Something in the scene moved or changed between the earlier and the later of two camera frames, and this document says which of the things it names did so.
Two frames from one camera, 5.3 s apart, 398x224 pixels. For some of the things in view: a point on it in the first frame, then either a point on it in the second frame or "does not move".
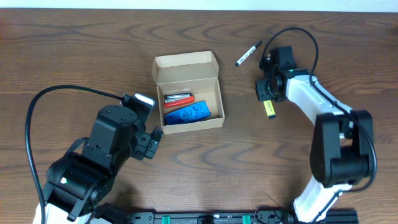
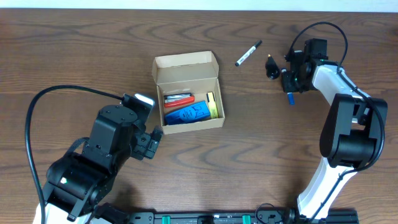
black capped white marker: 237,63 does not move
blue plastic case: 196,111 does not move
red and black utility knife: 177,99 does not move
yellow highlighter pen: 270,109 -> 213,107
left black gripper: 146,144 does not move
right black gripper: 265,89 -> 288,80
